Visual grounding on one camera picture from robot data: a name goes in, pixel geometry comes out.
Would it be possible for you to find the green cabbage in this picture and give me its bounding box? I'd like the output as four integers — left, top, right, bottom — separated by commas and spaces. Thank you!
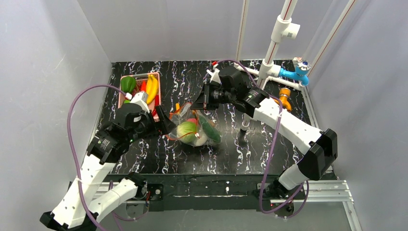
176, 121, 197, 143

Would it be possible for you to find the clear zip top bag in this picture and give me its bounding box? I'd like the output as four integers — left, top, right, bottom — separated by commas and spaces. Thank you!
166, 103, 222, 147

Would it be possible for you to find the green cucumber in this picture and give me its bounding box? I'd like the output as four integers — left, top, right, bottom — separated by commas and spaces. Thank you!
198, 115, 221, 143

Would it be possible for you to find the white radish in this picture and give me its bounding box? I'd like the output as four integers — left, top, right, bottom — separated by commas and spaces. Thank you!
193, 135, 208, 147

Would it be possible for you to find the pink plastic basket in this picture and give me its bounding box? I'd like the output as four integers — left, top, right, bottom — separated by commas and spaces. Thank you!
117, 72, 161, 120

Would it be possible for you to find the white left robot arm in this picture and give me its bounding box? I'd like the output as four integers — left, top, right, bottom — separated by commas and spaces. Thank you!
39, 103, 176, 231

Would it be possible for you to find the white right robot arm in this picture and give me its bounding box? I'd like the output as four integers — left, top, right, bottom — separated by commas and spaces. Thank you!
191, 66, 338, 193

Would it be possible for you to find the red chili pepper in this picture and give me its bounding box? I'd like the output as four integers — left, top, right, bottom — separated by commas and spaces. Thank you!
152, 95, 160, 116

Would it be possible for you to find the yellow banana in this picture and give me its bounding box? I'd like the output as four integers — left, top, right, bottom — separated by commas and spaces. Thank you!
146, 75, 159, 104

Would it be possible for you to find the orange carrot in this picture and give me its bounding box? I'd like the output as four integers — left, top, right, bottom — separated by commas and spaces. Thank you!
140, 80, 147, 93

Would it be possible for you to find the green bell pepper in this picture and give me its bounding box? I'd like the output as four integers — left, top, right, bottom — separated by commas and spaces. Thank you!
120, 76, 137, 93

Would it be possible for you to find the orange plastic faucet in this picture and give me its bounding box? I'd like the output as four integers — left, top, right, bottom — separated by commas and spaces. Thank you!
279, 88, 292, 112

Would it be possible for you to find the blue plastic faucet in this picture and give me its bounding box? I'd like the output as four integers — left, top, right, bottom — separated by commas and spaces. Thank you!
279, 61, 311, 86

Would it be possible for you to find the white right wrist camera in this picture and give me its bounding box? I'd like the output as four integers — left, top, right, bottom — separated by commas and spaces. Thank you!
207, 61, 221, 85

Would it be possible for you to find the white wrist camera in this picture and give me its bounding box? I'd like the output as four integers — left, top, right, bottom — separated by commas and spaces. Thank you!
129, 91, 150, 113
207, 61, 221, 85

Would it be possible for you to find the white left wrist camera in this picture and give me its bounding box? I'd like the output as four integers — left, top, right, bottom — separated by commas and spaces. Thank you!
129, 91, 150, 113

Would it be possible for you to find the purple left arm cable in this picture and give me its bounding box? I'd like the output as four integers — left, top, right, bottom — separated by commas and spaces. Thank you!
67, 84, 149, 231

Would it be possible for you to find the white pvc pipe frame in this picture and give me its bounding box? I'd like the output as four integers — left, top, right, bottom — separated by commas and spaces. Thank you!
232, 0, 356, 131

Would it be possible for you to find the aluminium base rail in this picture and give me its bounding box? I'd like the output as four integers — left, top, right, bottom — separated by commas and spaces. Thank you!
86, 180, 353, 222

